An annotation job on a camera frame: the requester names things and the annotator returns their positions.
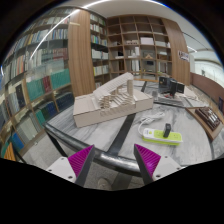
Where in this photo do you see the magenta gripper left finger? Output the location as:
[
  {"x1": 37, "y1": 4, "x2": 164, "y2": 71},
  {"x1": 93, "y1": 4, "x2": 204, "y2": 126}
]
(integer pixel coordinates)
[{"x1": 68, "y1": 145, "x2": 95, "y2": 187}]

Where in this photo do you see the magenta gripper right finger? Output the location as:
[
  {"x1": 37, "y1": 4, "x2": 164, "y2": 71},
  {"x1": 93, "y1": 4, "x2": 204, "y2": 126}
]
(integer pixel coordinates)
[{"x1": 134, "y1": 144, "x2": 161, "y2": 185}]

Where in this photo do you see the black charger plug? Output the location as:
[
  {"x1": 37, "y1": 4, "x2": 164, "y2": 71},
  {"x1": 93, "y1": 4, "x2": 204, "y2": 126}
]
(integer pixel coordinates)
[{"x1": 163, "y1": 123, "x2": 171, "y2": 138}]

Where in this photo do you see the white green power strip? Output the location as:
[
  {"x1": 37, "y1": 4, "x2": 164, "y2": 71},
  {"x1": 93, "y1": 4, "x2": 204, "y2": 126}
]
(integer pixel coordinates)
[{"x1": 142, "y1": 128, "x2": 183, "y2": 145}]

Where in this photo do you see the round marble table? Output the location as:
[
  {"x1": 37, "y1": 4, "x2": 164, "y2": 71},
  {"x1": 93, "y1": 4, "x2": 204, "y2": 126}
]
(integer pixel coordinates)
[{"x1": 45, "y1": 81, "x2": 224, "y2": 176}]

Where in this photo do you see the flat grey model board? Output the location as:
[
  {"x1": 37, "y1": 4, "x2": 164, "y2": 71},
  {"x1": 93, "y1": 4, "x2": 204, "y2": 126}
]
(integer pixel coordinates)
[{"x1": 155, "y1": 96, "x2": 184, "y2": 106}]

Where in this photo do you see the white architectural building model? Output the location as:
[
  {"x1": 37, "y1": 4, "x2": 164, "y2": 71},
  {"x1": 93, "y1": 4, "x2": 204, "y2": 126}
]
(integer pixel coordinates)
[{"x1": 73, "y1": 72, "x2": 153, "y2": 127}]

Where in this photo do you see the dark wooden architectural model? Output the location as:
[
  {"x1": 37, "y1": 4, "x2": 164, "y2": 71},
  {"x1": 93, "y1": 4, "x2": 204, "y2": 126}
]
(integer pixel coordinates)
[{"x1": 195, "y1": 107, "x2": 221, "y2": 131}]

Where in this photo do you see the glass-front bookcase with books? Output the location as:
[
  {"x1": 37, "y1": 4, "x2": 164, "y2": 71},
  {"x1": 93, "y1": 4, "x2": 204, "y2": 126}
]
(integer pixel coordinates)
[{"x1": 0, "y1": 7, "x2": 109, "y2": 160}]

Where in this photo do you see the open wooden shelving unit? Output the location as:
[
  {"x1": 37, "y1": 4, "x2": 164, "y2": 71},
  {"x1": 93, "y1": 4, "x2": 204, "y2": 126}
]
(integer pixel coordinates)
[{"x1": 107, "y1": 15, "x2": 172, "y2": 80}]

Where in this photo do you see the white power strip cable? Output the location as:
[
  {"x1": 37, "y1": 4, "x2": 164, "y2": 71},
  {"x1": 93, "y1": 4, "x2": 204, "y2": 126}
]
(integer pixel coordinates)
[{"x1": 137, "y1": 111, "x2": 166, "y2": 137}]

